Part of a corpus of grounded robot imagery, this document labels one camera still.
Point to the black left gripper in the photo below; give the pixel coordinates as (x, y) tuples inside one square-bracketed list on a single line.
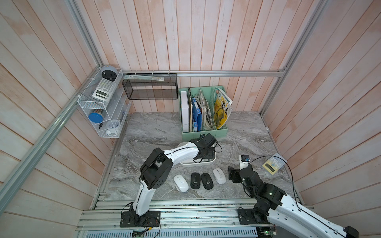
[(211, 154)]

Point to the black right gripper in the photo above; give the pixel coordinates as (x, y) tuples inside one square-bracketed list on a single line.
[(236, 173)]

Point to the white plastic storage box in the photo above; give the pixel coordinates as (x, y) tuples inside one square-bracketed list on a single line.
[(185, 153)]

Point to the white computer mouse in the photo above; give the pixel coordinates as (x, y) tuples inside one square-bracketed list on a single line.
[(219, 176), (181, 183)]

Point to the small black Lecoo mouse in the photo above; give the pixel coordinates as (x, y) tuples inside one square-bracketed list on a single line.
[(195, 181)]

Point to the large black Lecoo mouse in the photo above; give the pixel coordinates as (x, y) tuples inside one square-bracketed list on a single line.
[(207, 181)]

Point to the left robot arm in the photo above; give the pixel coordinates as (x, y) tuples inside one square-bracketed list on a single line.
[(156, 168)]

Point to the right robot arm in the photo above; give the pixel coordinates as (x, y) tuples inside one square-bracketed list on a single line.
[(275, 206)]

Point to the grey papers bundle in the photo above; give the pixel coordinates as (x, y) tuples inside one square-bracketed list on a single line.
[(207, 122)]

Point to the small yellow calculator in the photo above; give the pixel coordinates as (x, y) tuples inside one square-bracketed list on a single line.
[(274, 163)]

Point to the blue folder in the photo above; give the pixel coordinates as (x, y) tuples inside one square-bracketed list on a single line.
[(196, 115)]

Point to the green plastic file organizer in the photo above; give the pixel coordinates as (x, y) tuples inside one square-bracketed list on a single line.
[(209, 95)]

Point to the yellow comic magazine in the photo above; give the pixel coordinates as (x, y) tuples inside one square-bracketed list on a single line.
[(222, 108)]

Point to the white binder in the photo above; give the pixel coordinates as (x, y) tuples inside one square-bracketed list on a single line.
[(185, 111)]

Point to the white ceramic cup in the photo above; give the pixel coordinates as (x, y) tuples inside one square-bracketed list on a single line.
[(112, 127)]

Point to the blue round lid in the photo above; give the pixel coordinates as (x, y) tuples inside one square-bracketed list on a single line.
[(96, 117)]

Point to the white desk calculator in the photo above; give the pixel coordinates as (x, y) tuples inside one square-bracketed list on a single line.
[(104, 90)]

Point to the round black white speaker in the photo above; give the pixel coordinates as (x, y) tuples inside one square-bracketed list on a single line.
[(109, 72)]

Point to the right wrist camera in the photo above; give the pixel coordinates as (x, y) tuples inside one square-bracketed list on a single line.
[(244, 161)]

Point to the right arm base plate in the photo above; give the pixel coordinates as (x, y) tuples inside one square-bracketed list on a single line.
[(253, 216)]

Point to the black wire mesh basket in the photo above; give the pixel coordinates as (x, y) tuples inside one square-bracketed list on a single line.
[(151, 86)]

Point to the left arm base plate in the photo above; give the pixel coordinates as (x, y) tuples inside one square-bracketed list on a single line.
[(149, 219)]

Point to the white wire wall shelf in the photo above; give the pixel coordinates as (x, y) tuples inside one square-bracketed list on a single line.
[(117, 108)]

